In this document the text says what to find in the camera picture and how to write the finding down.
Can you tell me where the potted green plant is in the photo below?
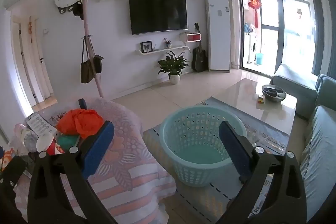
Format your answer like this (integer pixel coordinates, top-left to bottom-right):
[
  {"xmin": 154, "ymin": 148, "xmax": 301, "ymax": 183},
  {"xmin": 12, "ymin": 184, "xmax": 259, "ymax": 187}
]
[{"xmin": 157, "ymin": 51, "xmax": 189, "ymax": 85}]

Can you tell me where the pink coat rack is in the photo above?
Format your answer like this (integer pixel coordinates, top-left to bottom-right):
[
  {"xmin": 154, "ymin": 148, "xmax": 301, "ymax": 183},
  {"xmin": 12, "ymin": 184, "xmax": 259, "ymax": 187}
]
[{"xmin": 76, "ymin": 0, "xmax": 105, "ymax": 98}]

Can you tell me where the red white paper cup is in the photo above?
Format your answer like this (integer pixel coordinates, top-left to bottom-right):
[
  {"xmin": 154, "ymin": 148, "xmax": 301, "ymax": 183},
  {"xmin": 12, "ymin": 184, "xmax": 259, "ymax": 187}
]
[{"xmin": 35, "ymin": 132, "xmax": 65, "ymax": 157}]

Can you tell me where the white interior door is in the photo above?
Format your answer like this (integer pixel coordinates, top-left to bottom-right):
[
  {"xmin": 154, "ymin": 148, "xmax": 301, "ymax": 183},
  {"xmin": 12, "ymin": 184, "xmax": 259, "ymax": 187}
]
[{"xmin": 10, "ymin": 14, "xmax": 54, "ymax": 107}]

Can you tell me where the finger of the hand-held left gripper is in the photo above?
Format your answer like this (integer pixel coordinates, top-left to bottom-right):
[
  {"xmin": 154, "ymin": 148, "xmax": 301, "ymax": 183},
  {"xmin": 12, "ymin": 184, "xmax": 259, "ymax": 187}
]
[{"xmin": 0, "ymin": 156, "xmax": 27, "ymax": 203}]

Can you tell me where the orange printed packet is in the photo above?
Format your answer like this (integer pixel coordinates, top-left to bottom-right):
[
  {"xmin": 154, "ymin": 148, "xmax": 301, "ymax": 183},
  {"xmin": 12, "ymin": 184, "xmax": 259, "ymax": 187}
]
[{"xmin": 0, "ymin": 148, "xmax": 14, "ymax": 170}]

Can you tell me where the white washing machine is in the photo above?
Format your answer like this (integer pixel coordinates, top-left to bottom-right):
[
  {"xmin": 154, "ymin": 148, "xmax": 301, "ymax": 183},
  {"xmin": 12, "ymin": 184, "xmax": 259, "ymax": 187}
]
[{"xmin": 245, "ymin": 32, "xmax": 261, "ymax": 64}]

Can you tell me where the glass coffee table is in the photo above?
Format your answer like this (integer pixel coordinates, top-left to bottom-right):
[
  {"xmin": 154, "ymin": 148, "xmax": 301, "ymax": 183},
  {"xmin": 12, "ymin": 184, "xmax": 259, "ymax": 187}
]
[{"xmin": 211, "ymin": 78, "xmax": 298, "ymax": 136}]

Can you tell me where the grey bowl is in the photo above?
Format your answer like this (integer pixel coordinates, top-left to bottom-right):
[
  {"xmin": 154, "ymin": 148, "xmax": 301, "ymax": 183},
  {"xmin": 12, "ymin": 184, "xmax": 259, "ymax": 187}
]
[{"xmin": 262, "ymin": 84, "xmax": 287, "ymax": 103}]

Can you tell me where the white low wall shelf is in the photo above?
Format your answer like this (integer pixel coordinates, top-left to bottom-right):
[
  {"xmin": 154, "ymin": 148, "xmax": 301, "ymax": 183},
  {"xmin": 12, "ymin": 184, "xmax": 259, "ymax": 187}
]
[{"xmin": 135, "ymin": 45, "xmax": 191, "ymax": 56}]

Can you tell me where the grey teal curtain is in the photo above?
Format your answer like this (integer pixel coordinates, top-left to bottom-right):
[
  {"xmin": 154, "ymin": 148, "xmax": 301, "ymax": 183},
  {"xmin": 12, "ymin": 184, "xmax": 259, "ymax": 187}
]
[{"xmin": 319, "ymin": 0, "xmax": 336, "ymax": 77}]

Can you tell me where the green cloth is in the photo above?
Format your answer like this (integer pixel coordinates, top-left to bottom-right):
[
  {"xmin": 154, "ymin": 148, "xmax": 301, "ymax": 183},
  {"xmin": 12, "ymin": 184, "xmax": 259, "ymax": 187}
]
[{"xmin": 57, "ymin": 135, "xmax": 80, "ymax": 148}]

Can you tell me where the teal sofa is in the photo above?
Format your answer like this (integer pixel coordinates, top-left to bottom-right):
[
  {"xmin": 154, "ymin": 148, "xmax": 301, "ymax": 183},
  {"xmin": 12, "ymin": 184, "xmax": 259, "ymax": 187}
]
[{"xmin": 298, "ymin": 74, "xmax": 336, "ymax": 222}]

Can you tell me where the brown handbag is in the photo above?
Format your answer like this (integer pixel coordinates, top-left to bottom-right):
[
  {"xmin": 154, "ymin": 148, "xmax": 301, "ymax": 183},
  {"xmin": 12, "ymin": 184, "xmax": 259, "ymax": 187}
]
[{"xmin": 80, "ymin": 36, "xmax": 95, "ymax": 84}]

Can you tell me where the dark framed sliding door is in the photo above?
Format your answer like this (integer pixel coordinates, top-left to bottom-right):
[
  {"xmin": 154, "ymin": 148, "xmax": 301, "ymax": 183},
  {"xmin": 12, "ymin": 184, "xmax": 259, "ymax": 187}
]
[{"xmin": 236, "ymin": 0, "xmax": 324, "ymax": 77}]

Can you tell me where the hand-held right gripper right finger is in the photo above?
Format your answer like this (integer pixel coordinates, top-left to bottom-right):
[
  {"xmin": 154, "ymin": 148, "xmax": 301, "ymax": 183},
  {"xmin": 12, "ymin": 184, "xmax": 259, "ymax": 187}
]
[{"xmin": 215, "ymin": 120, "xmax": 307, "ymax": 224}]

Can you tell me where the pink patterned tablecloth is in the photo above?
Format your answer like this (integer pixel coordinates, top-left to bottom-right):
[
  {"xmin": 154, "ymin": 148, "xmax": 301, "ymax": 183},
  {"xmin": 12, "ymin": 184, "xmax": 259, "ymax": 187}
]
[{"xmin": 13, "ymin": 97, "xmax": 177, "ymax": 224}]

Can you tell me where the teal plastic laundry basket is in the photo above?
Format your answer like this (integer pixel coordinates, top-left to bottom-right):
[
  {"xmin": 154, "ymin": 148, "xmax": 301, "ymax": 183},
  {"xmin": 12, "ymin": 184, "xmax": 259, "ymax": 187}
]
[{"xmin": 159, "ymin": 105, "xmax": 248, "ymax": 187}]

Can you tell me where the white refrigerator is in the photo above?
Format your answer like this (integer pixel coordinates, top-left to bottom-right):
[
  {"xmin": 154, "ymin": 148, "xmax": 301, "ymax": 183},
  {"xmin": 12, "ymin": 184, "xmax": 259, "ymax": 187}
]
[{"xmin": 207, "ymin": 0, "xmax": 231, "ymax": 73}]

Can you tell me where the dark small bag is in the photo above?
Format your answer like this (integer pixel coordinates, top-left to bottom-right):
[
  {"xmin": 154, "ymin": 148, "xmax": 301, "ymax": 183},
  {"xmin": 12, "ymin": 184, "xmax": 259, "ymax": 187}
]
[{"xmin": 92, "ymin": 55, "xmax": 104, "ymax": 74}]

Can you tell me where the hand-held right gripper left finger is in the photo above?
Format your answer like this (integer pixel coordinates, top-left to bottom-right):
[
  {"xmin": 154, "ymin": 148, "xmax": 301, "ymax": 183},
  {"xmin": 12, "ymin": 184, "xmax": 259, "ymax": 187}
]
[{"xmin": 27, "ymin": 120, "xmax": 118, "ymax": 224}]

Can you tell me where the orange cloth item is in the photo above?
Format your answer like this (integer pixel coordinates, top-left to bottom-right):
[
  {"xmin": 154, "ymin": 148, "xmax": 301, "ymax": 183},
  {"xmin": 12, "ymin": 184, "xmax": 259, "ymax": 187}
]
[{"xmin": 57, "ymin": 109, "xmax": 104, "ymax": 139}]

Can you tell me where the white dotted box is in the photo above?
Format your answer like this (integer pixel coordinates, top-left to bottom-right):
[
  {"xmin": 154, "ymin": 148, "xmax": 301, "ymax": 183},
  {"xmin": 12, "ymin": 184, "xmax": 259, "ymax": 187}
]
[{"xmin": 25, "ymin": 112, "xmax": 57, "ymax": 139}]

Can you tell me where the pink plastic wrapper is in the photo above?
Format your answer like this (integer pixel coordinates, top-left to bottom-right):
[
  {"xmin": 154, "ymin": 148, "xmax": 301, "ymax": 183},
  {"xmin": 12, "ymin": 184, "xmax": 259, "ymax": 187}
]
[{"xmin": 13, "ymin": 123, "xmax": 40, "ymax": 153}]

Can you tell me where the black flat television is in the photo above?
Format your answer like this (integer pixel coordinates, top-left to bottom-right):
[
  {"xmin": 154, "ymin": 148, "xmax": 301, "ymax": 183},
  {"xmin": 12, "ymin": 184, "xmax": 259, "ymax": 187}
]
[{"xmin": 129, "ymin": 0, "xmax": 189, "ymax": 35}]

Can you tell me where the black acoustic guitar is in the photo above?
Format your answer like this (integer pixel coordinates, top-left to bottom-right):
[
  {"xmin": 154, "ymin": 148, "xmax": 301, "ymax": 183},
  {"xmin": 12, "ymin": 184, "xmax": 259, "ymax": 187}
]
[{"xmin": 192, "ymin": 22, "xmax": 209, "ymax": 73}]

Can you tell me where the red knot ornament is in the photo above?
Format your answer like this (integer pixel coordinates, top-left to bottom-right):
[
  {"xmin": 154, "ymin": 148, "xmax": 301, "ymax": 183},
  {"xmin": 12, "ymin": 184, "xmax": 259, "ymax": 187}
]
[{"xmin": 248, "ymin": 0, "xmax": 263, "ymax": 29}]

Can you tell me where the black butterfly picture frame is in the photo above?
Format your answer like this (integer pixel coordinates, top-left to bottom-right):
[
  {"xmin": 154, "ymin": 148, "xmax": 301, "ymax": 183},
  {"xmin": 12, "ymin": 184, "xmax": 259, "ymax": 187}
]
[{"xmin": 140, "ymin": 41, "xmax": 153, "ymax": 53}]

